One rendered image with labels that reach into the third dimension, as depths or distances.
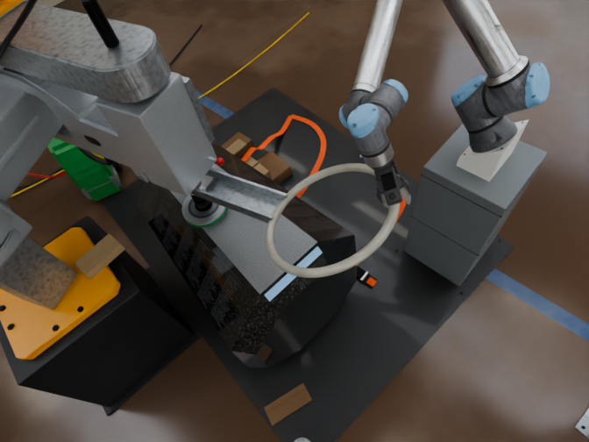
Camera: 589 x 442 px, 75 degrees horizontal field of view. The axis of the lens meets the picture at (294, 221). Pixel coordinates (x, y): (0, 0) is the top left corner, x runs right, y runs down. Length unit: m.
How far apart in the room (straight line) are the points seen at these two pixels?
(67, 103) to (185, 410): 1.68
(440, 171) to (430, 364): 1.08
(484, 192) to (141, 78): 1.42
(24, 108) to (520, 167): 2.07
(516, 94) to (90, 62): 1.41
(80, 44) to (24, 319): 1.25
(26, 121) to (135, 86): 0.68
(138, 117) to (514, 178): 1.55
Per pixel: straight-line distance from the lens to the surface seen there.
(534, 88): 1.65
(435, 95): 3.61
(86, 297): 1.99
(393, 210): 1.20
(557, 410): 2.52
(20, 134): 1.81
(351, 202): 2.77
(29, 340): 2.06
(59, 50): 1.42
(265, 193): 1.52
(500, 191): 1.89
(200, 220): 1.79
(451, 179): 1.88
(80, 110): 1.68
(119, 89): 1.27
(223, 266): 1.75
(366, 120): 1.08
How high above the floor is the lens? 2.28
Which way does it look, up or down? 57 degrees down
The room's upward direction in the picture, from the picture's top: 13 degrees counter-clockwise
